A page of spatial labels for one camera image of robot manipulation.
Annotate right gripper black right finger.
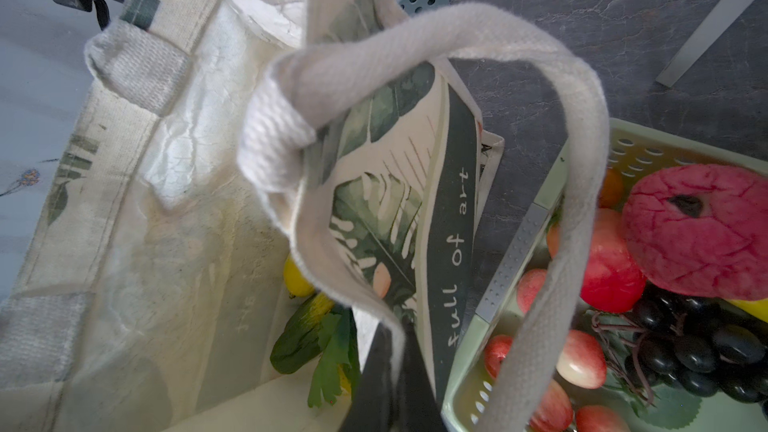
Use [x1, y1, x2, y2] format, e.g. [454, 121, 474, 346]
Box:
[395, 335, 447, 432]

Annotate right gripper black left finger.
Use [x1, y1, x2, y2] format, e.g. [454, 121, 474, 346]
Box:
[339, 325, 393, 432]

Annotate green leafy vegetable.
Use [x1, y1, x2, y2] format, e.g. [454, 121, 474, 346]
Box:
[270, 293, 361, 408]

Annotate cream canvas grocery bag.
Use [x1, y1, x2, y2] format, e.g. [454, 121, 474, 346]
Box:
[1, 0, 610, 431]

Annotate green plastic fruit basket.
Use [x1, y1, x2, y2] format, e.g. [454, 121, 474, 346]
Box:
[443, 119, 767, 431]

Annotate large red apple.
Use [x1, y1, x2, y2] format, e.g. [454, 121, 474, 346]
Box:
[580, 208, 646, 314]

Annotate small orange tangerine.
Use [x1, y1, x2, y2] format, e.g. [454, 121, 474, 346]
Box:
[598, 168, 625, 208]

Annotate black grape bunch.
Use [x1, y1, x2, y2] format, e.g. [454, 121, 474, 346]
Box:
[616, 287, 767, 430]

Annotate pink wrinkled apple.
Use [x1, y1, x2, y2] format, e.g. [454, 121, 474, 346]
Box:
[622, 164, 767, 301]

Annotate white wooden two-tier shelf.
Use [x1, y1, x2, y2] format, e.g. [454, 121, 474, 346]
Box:
[655, 0, 755, 88]

